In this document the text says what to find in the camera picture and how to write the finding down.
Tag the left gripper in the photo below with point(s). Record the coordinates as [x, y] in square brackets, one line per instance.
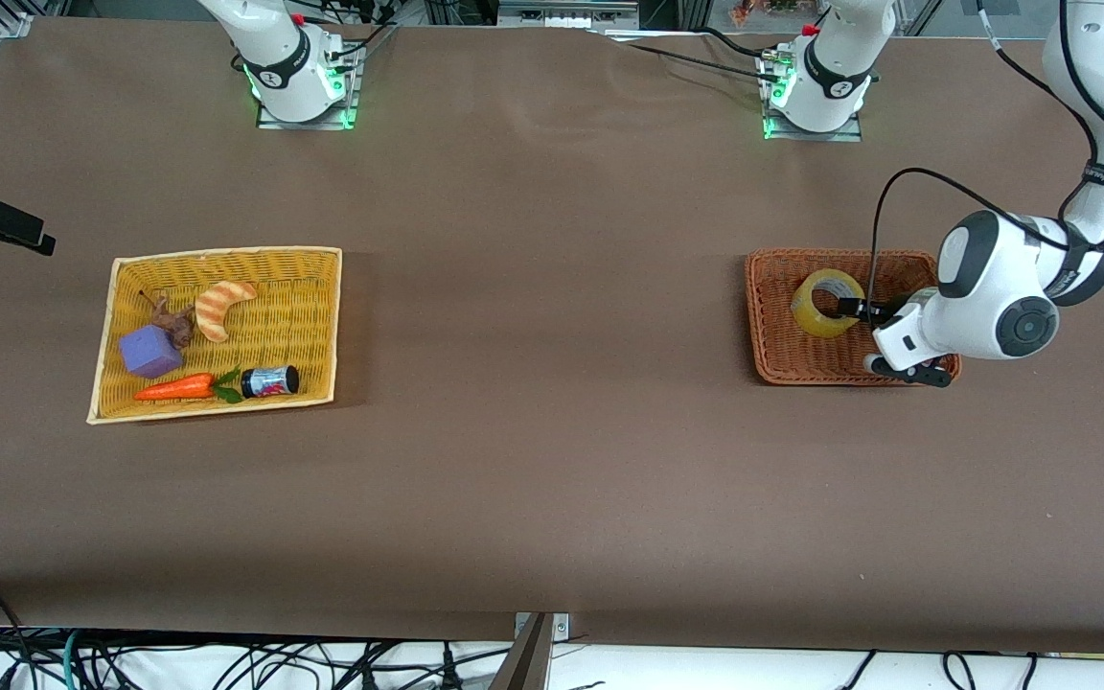
[881, 312]

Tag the clear yellowish tape roll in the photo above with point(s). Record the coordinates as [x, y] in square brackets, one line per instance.
[806, 311]

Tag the brown wicker basket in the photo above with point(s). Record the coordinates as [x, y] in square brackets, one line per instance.
[782, 355]

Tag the purple cube block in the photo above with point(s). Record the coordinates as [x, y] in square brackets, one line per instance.
[149, 353]

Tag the brown toy lion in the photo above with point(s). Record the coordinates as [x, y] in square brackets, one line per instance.
[178, 326]

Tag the striped toy croissant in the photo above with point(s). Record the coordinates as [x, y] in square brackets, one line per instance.
[212, 311]

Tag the orange toy carrot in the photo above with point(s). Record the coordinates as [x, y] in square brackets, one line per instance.
[178, 387]

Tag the small dark can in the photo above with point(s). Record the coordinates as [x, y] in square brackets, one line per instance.
[269, 382]

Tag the yellow wicker basket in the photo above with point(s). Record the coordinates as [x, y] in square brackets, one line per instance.
[308, 316]

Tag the grey equipment box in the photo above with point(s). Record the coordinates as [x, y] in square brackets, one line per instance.
[566, 13]

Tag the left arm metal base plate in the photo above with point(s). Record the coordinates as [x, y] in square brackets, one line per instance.
[811, 136]

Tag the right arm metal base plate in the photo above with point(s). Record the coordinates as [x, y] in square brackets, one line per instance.
[303, 125]

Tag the small silver table bracket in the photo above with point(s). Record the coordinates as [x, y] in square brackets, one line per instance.
[560, 628]

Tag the dark metal post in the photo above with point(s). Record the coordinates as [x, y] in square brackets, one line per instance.
[525, 661]

